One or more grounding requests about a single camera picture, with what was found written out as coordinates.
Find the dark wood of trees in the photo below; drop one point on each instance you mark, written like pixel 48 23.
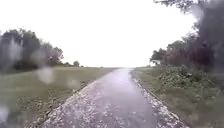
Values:
pixel 200 46

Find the grass verge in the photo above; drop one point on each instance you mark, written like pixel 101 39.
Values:
pixel 186 100

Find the row of trees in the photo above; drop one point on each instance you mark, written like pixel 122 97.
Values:
pixel 26 50

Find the green bush patch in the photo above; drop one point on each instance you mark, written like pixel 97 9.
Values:
pixel 181 77

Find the grass field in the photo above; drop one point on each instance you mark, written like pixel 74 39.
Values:
pixel 36 86

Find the wet grey asphalt path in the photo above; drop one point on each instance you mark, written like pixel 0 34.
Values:
pixel 113 103

